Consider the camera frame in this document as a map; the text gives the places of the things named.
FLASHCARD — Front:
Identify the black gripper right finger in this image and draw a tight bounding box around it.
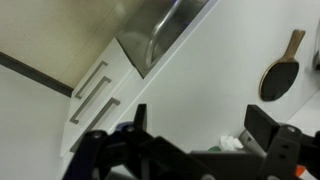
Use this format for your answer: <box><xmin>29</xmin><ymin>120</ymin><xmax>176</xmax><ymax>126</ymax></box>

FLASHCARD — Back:
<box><xmin>244</xmin><ymin>104</ymin><xmax>320</xmax><ymax>180</ymax></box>

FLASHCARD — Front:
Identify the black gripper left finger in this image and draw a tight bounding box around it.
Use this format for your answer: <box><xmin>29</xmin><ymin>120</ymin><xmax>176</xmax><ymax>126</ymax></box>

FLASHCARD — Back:
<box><xmin>63</xmin><ymin>103</ymin><xmax>218</xmax><ymax>180</ymax></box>

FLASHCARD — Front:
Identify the white drawer with steel handle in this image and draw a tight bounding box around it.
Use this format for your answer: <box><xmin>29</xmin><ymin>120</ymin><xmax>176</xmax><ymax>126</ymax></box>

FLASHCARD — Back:
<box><xmin>59</xmin><ymin>64</ymin><xmax>141</xmax><ymax>158</ymax></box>
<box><xmin>66</xmin><ymin>52</ymin><xmax>134</xmax><ymax>133</ymax></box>
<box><xmin>71</xmin><ymin>37</ymin><xmax>127</xmax><ymax>108</ymax></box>

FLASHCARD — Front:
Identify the crumpled white tissue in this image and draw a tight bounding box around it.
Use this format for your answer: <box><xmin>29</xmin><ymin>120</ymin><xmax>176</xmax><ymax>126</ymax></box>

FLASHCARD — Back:
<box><xmin>219</xmin><ymin>134</ymin><xmax>245</xmax><ymax>152</ymax></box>

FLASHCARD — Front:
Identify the black table tennis paddle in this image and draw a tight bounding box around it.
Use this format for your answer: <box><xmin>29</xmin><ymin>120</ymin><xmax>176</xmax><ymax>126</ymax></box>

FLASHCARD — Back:
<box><xmin>258</xmin><ymin>29</ymin><xmax>307</xmax><ymax>103</ymax></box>

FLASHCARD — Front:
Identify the dark baseboard strip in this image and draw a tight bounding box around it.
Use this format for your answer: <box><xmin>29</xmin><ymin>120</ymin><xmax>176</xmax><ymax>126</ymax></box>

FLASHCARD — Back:
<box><xmin>0</xmin><ymin>50</ymin><xmax>74</xmax><ymax>98</ymax></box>

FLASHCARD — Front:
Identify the stainless steel sink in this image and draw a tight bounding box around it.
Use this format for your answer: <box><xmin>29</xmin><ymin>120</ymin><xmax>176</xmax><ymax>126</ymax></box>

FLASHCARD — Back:
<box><xmin>115</xmin><ymin>0</ymin><xmax>212</xmax><ymax>80</ymax></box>

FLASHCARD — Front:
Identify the curved steel faucet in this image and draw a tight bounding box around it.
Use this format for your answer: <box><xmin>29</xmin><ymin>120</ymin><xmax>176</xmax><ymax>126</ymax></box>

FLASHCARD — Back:
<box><xmin>144</xmin><ymin>0</ymin><xmax>188</xmax><ymax>72</ymax></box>

